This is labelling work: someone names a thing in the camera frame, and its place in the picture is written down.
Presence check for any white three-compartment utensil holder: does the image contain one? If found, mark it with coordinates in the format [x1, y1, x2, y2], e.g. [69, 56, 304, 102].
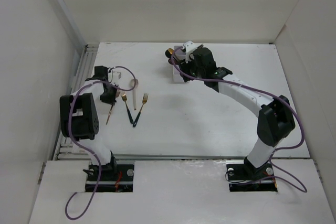
[172, 45, 186, 83]

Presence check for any beige plastic spoon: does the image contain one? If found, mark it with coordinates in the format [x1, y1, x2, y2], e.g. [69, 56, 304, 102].
[130, 79, 139, 110]

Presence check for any rose gold fork green handle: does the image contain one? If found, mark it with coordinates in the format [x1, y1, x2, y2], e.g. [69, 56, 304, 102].
[120, 91, 134, 124]

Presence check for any brown wooden chopstick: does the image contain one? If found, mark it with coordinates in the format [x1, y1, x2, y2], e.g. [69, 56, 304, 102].
[106, 103, 115, 125]

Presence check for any black spoon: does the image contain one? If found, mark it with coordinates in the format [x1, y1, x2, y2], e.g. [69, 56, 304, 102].
[165, 50, 172, 59]

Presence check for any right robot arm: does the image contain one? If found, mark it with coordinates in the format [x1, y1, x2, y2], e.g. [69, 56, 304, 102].
[173, 46, 296, 179]

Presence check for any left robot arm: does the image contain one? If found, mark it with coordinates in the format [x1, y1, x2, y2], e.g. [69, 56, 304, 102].
[59, 66, 121, 180]

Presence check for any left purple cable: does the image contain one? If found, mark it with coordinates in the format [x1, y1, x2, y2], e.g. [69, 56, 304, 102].
[65, 66, 137, 221]

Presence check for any purple cable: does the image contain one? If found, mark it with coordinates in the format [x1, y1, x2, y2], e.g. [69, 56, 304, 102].
[170, 46, 308, 193]
[65, 66, 137, 221]

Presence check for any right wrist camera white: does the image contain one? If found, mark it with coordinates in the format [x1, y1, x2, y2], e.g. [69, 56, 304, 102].
[181, 41, 203, 63]

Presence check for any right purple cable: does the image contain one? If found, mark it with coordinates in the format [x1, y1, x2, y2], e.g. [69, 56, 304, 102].
[170, 46, 308, 193]

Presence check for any aluminium frame left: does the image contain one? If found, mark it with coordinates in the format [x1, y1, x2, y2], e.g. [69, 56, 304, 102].
[52, 44, 99, 161]

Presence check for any aluminium rail front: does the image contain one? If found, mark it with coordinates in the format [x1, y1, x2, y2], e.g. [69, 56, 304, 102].
[115, 155, 247, 164]

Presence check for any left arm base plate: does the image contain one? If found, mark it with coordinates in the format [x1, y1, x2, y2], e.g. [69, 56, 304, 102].
[83, 163, 135, 193]

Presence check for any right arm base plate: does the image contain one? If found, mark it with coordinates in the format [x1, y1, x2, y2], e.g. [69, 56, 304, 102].
[225, 163, 278, 193]

